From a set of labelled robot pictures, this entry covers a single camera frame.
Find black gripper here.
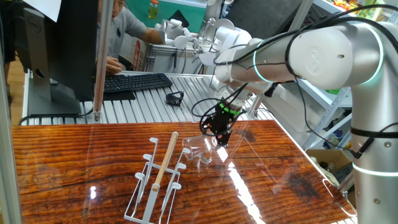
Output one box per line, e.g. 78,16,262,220
200,108,246,147

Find clear glass cup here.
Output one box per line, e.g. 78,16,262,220
182,133,219,165

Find person left forearm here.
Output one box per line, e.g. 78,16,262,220
141,27,164,44

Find white metal shelf rack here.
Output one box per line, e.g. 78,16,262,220
295,0,398,150

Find person right hand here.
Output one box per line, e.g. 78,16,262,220
105,56,123,75

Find small black clip object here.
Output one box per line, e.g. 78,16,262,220
165,90,184,107

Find white foam packing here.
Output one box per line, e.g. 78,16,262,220
270,83,330,138

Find silver metal case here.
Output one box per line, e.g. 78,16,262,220
145,42,201,74

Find black computer keyboard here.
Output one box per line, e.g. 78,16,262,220
103,73,174,94

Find brown cardboard box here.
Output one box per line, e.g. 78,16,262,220
306,148,357,206

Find blue plastic bag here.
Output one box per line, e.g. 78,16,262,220
323,130,343,149

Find white haptic controller device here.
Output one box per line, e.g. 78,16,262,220
154,18,218,68

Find black desk pad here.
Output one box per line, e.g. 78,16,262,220
102,90,137,102

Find white carton red print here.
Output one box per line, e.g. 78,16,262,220
119,32,147,72

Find black plastic device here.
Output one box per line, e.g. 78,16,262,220
334,161,354,184

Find grey metal pillar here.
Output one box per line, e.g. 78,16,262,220
203,0,223,26

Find dark grey panel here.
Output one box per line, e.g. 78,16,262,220
225,0,304,40

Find black flat panel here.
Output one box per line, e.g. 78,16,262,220
169,9,190,29

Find green drink bottle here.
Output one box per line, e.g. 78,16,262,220
147,0,160,19

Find seated person grey shirt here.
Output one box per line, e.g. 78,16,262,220
107,0,149,58

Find wood grain table mat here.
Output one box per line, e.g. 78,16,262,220
11,119,359,224

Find green backdrop board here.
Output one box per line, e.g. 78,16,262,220
124,0,206,32

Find black computer monitor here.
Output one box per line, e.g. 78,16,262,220
12,0,99,118

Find colourful toys pile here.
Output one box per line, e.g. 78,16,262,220
334,0,358,10

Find green plastic bottles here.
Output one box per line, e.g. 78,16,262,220
357,0,386,21

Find white paper sheet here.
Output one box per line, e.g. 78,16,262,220
21,0,62,22

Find white wire cup rack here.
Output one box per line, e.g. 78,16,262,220
123,131,192,224

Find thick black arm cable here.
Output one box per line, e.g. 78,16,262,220
213,4,398,78

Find aluminium frame post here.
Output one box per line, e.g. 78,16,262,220
0,52,23,224
93,0,114,124
337,177,355,194

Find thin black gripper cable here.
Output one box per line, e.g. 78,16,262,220
294,77,398,159

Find black monitor power cable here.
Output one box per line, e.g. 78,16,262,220
17,107,95,126

